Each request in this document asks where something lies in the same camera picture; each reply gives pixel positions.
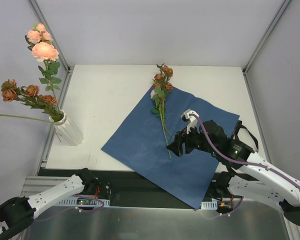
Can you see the orange and pink flower bouquet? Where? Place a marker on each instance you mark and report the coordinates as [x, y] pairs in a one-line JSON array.
[[161, 87]]

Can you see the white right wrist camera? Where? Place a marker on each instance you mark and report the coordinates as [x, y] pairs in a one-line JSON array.
[[191, 118]]

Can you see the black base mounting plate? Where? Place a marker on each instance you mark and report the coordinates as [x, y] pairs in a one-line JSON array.
[[130, 189]]

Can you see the left white cable duct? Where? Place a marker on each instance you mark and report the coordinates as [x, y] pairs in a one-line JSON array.
[[83, 202]]

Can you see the right aluminium frame post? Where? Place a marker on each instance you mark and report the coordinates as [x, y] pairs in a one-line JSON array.
[[267, 34]]

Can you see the peach peony flower stem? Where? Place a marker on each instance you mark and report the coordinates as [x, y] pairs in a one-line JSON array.
[[40, 43]]

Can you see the white cable duct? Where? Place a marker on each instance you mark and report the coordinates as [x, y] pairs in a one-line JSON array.
[[209, 205], [83, 202]]

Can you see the large orange rose stem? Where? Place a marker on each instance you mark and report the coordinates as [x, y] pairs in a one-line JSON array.
[[29, 96]]

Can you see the right white cable duct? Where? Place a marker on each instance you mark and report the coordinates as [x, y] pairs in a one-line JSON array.
[[209, 205]]

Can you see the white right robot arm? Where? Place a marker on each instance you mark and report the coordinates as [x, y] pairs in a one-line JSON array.
[[248, 175]]

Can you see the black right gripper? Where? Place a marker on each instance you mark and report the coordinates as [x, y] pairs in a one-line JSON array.
[[187, 144]]

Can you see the right aluminium table rail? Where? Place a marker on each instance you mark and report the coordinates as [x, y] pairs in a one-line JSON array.
[[256, 115]]

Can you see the aluminium front rail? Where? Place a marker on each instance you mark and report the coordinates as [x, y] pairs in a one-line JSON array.
[[36, 184]]

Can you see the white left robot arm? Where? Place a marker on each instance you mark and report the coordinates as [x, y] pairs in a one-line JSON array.
[[18, 213]]

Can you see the black ribbon with gold letters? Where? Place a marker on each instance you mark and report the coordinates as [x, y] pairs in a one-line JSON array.
[[241, 132]]

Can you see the small pink flower stem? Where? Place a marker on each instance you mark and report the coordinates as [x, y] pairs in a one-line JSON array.
[[24, 117]]

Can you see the white ribbed vase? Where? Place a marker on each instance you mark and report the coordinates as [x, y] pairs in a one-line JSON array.
[[67, 130]]

